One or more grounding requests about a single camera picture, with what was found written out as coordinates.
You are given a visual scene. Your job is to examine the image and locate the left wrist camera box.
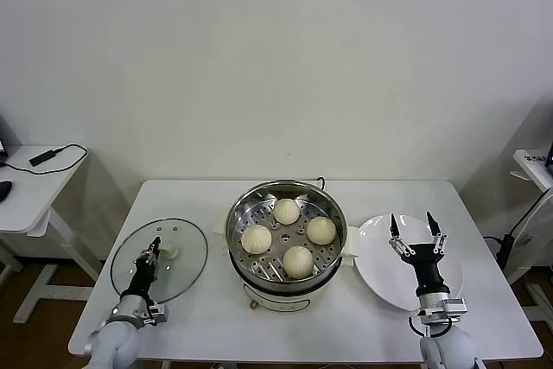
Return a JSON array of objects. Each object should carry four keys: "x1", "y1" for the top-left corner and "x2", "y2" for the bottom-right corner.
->
[{"x1": 144, "y1": 302, "x2": 168, "y2": 326}]

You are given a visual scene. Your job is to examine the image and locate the black monitor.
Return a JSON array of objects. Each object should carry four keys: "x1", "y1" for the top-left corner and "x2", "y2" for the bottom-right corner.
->
[{"x1": 0, "y1": 113, "x2": 10, "y2": 161}]

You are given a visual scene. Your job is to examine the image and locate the glass lid with white handle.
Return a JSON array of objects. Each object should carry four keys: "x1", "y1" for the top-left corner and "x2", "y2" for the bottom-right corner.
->
[{"x1": 110, "y1": 217, "x2": 209, "y2": 304}]

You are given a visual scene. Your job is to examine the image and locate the white electric cooker base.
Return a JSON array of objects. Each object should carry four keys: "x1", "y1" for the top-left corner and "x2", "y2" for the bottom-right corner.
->
[{"x1": 228, "y1": 256, "x2": 346, "y2": 313}]

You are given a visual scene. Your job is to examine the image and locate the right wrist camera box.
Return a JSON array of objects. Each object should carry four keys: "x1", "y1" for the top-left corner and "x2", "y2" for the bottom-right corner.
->
[{"x1": 434, "y1": 297, "x2": 468, "y2": 322}]

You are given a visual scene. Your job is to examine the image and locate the black right camera cable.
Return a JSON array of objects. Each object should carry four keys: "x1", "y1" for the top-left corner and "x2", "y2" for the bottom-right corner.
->
[{"x1": 408, "y1": 315, "x2": 454, "y2": 340}]

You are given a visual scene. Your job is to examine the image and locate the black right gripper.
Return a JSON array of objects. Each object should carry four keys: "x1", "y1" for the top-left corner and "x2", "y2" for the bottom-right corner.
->
[{"x1": 387, "y1": 211, "x2": 450, "y2": 299}]

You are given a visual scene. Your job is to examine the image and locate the white steamed baozi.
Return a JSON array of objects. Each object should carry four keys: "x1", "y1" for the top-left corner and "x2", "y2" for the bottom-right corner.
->
[
  {"x1": 305, "y1": 216, "x2": 337, "y2": 245},
  {"x1": 272, "y1": 198, "x2": 301, "y2": 226},
  {"x1": 282, "y1": 245, "x2": 315, "y2": 279},
  {"x1": 240, "y1": 225, "x2": 273, "y2": 255}
]

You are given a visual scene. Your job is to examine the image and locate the stainless steel steamer basket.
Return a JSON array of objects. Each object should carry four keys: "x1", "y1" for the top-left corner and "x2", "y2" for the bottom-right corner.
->
[{"x1": 211, "y1": 179, "x2": 360, "y2": 289}]

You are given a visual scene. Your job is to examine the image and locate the white round plate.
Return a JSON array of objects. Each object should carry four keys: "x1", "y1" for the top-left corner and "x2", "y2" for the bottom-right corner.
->
[{"x1": 353, "y1": 213, "x2": 466, "y2": 314}]

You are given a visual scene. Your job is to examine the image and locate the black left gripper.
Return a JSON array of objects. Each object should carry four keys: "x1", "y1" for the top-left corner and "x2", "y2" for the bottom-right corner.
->
[{"x1": 123, "y1": 237, "x2": 163, "y2": 301}]

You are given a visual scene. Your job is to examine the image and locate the black power brick cable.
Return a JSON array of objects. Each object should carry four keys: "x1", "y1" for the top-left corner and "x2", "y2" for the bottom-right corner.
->
[{"x1": 482, "y1": 187, "x2": 553, "y2": 270}]

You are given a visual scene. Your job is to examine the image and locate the black adapter with cable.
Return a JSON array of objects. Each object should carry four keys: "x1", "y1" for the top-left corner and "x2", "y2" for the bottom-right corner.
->
[{"x1": 0, "y1": 143, "x2": 90, "y2": 175}]

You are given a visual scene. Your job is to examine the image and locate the white side desk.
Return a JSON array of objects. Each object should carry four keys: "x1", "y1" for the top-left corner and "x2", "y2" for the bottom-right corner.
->
[{"x1": 0, "y1": 143, "x2": 105, "y2": 325}]

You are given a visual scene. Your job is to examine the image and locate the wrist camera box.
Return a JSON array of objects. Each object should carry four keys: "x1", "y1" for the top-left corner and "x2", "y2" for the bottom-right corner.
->
[
  {"x1": 144, "y1": 302, "x2": 168, "y2": 326},
  {"x1": 434, "y1": 297, "x2": 468, "y2": 322}
]

